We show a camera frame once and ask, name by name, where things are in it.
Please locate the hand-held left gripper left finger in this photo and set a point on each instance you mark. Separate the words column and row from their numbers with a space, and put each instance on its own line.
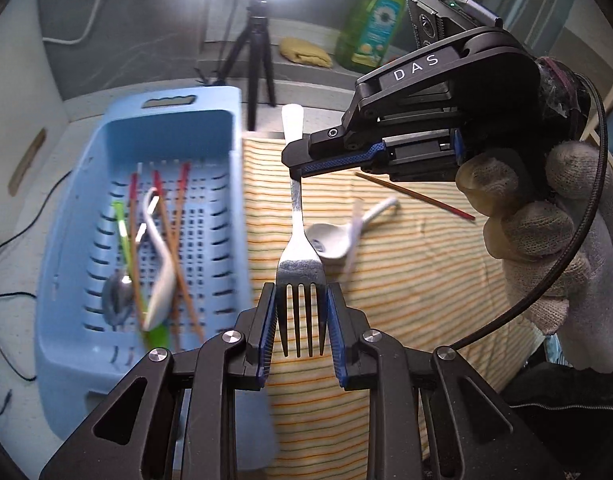
column 267, row 340

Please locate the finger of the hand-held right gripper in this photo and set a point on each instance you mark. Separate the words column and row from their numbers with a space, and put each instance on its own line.
column 336, row 162
column 319, row 145

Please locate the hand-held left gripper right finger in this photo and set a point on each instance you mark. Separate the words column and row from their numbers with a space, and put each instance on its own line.
column 336, row 340

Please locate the metal fork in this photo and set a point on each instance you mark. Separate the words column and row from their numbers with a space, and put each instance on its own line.
column 301, row 265

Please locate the red-tipped wooden chopstick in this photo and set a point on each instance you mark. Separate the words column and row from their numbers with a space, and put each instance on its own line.
column 416, row 196
column 133, row 187
column 158, row 185
column 183, row 182

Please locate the green plastic spoon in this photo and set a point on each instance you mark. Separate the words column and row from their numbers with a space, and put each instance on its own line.
column 121, row 225

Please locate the blue plastic basket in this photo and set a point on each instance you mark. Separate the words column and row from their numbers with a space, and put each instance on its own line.
column 71, row 240

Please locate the person's right hand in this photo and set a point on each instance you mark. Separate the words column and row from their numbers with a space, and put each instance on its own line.
column 586, row 260

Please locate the translucent white plastic utensil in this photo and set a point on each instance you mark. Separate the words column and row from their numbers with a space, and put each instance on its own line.
column 355, row 235

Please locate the white ceramic spoon blue print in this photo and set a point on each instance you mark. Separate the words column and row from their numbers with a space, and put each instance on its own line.
column 331, row 242

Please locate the striped cloth mat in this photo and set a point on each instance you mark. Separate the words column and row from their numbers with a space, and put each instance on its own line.
column 411, row 285

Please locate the yellow cleaning cloth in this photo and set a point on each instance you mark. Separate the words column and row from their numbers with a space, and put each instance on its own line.
column 304, row 52

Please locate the green dish soap bottle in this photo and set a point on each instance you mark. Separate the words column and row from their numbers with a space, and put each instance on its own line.
column 374, row 25

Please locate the black tripod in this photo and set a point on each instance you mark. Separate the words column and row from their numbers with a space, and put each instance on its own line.
column 256, row 25

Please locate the metal spoon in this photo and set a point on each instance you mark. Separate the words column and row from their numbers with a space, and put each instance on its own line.
column 114, row 300

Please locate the blue patterned packet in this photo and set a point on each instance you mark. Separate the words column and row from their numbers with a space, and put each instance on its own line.
column 553, row 350

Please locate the person's black jacket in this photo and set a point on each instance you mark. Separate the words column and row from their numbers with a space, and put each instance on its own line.
column 561, row 440

